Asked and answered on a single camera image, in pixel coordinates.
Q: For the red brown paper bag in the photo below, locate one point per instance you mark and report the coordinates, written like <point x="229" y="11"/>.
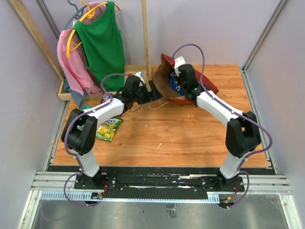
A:
<point x="203" y="96"/>

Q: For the pink shirt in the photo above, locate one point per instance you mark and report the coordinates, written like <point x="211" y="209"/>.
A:
<point x="78" y="77"/>

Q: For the yellow clothes hanger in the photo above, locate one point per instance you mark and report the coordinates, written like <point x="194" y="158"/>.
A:
<point x="91" y="34"/>

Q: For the wooden rack frame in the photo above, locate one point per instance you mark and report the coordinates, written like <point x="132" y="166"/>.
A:
<point x="33" y="28"/>

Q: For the blue grey cloth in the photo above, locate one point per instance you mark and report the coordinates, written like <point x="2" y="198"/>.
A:
<point x="76" y="96"/>

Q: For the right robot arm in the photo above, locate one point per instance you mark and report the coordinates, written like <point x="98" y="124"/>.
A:
<point x="242" y="135"/>

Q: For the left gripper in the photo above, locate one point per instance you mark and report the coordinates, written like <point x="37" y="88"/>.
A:
<point x="154" y="94"/>

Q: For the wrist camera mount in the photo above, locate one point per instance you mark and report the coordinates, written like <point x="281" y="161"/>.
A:
<point x="176" y="63"/>
<point x="140" y="75"/>

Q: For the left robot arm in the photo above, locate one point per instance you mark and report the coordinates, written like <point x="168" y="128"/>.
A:
<point x="79" y="134"/>

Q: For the grey clothes hanger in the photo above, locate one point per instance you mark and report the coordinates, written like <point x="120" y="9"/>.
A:
<point x="76" y="15"/>

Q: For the blue Doritos chip bag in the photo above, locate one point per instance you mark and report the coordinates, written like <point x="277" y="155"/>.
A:
<point x="174" y="85"/>

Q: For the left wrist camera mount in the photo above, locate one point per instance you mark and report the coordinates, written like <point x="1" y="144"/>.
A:
<point x="140" y="75"/>

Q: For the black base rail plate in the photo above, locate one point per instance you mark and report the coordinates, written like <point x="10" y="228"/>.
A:
<point x="160" y="182"/>

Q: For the orange snack packet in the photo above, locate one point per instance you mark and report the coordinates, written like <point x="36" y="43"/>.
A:
<point x="179" y="99"/>

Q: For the purple Fox's candy packet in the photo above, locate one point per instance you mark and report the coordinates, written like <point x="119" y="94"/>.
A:
<point x="106" y="97"/>

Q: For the aluminium corner profile left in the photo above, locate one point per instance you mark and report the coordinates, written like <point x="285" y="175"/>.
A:
<point x="47" y="15"/>

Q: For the aluminium corner profile right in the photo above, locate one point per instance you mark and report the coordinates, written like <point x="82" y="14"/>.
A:
<point x="266" y="31"/>

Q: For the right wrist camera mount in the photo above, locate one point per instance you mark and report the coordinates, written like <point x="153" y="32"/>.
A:
<point x="176" y="63"/>

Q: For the teal snack packet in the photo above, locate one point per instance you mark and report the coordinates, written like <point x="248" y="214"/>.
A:
<point x="86" y="107"/>

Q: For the aluminium corner profile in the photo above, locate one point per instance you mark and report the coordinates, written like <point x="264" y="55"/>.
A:
<point x="266" y="31"/>
<point x="47" y="15"/>

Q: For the green tank top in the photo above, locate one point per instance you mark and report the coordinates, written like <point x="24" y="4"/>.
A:
<point x="108" y="64"/>

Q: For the green Fox's candy packet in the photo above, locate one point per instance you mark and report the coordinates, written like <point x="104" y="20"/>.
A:
<point x="107" y="129"/>

